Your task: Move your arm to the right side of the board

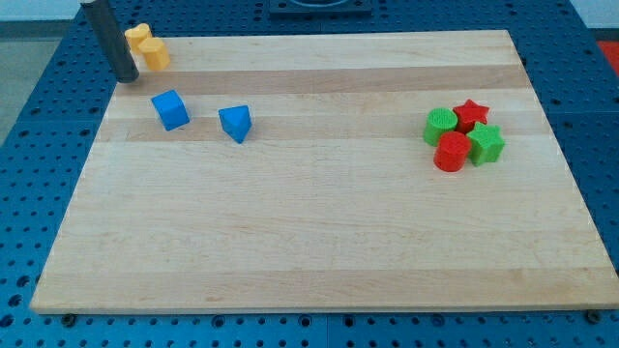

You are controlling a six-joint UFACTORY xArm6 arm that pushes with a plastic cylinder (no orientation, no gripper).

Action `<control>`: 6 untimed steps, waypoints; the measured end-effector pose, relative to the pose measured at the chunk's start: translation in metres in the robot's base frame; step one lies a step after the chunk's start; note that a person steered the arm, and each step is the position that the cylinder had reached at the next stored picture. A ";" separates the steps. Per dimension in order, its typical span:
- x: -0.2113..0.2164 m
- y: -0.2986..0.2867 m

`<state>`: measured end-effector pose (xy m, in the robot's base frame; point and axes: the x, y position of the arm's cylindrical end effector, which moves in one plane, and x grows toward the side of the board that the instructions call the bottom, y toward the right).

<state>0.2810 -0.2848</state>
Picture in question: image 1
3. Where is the wooden board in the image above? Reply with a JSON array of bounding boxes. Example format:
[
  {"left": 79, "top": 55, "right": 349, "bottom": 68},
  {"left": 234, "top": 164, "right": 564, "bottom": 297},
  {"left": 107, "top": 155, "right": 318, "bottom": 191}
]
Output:
[{"left": 30, "top": 30, "right": 618, "bottom": 314}]

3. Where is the blue cube block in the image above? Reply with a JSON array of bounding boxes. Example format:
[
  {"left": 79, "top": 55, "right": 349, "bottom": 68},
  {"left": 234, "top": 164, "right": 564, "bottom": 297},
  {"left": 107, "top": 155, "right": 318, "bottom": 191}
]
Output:
[{"left": 151, "top": 90, "right": 190, "bottom": 131}]

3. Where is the yellow hexagon block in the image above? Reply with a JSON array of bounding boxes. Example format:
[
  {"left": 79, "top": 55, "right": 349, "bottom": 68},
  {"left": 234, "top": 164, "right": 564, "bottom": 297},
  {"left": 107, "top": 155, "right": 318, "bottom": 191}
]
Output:
[{"left": 138, "top": 37, "right": 170, "bottom": 71}]

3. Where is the green cylinder block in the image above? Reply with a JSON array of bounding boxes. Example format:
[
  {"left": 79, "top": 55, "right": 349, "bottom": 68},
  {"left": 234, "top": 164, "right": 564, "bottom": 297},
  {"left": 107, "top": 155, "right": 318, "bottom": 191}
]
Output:
[{"left": 423, "top": 107, "right": 458, "bottom": 146}]

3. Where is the black cylindrical robot arm rod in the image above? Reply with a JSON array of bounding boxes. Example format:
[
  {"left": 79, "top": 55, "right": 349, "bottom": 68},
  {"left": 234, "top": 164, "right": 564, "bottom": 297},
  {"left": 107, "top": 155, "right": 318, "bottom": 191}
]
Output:
[{"left": 78, "top": 0, "right": 139, "bottom": 83}]

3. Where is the red star block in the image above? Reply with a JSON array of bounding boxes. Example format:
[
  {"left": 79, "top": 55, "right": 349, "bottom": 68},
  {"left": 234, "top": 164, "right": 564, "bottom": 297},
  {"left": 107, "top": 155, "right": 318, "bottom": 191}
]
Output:
[{"left": 453, "top": 100, "right": 490, "bottom": 133}]

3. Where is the blue triangle block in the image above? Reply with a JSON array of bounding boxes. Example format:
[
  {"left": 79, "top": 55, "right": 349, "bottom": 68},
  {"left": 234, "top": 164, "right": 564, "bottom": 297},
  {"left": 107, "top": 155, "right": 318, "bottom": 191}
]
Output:
[{"left": 219, "top": 105, "right": 252, "bottom": 144}]

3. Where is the yellow heart block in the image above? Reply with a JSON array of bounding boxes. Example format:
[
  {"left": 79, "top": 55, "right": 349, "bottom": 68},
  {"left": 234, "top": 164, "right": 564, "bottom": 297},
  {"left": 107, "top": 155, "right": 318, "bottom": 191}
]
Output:
[{"left": 124, "top": 23, "right": 152, "bottom": 54}]

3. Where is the green star block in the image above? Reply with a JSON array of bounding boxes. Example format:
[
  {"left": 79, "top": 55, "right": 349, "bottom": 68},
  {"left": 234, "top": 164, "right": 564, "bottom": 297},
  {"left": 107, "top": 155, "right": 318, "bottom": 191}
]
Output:
[{"left": 466, "top": 122, "right": 505, "bottom": 166}]

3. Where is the red cylinder block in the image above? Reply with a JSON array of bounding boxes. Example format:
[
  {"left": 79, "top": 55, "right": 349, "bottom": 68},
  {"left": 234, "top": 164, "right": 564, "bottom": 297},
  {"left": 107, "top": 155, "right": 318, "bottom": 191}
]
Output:
[{"left": 433, "top": 131, "right": 472, "bottom": 172}]

